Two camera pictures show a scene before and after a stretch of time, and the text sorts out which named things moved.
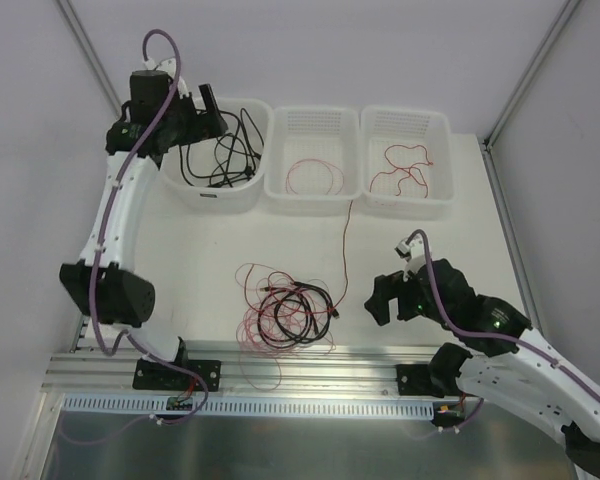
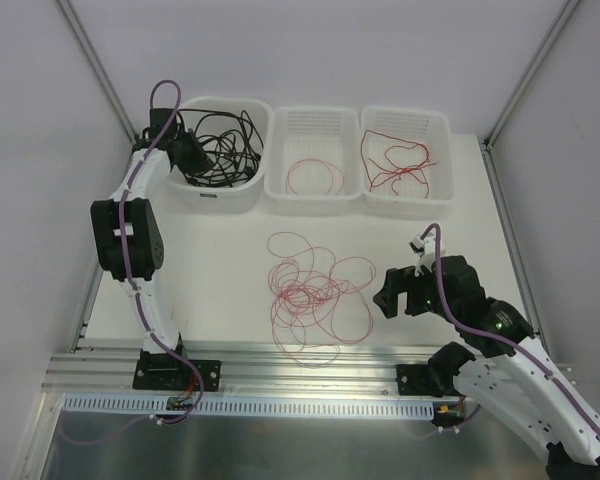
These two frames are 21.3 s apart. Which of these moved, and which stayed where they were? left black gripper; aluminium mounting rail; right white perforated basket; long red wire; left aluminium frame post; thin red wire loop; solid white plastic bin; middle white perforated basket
Moved: long red wire; left black gripper
Stayed: left aluminium frame post; right white perforated basket; thin red wire loop; solid white plastic bin; aluminium mounting rail; middle white perforated basket
